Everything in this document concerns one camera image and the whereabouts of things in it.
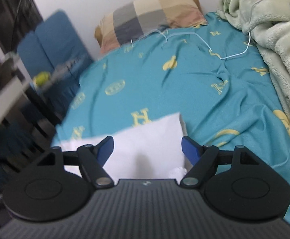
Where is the blue cloth covered furniture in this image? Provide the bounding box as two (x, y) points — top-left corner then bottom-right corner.
(17, 10), (93, 117)

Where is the yellow green plush toy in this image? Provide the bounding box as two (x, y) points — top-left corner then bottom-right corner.
(33, 71), (51, 87)

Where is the black chair frame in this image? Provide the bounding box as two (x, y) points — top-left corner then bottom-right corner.
(0, 52), (61, 175)

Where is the teal bedsheet with yellow prints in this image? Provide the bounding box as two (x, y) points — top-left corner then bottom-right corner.
(50, 11), (290, 226)

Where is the pale green fleece blanket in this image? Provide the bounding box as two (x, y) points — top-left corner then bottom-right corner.
(217, 0), (290, 121)

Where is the white charging cable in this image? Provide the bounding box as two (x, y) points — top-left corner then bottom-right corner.
(130, 28), (252, 61)

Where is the light grey white garment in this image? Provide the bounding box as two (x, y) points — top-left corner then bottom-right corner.
(60, 112), (188, 181)

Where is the plaid beige grey pillow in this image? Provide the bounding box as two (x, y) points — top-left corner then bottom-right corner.
(94, 0), (207, 55)

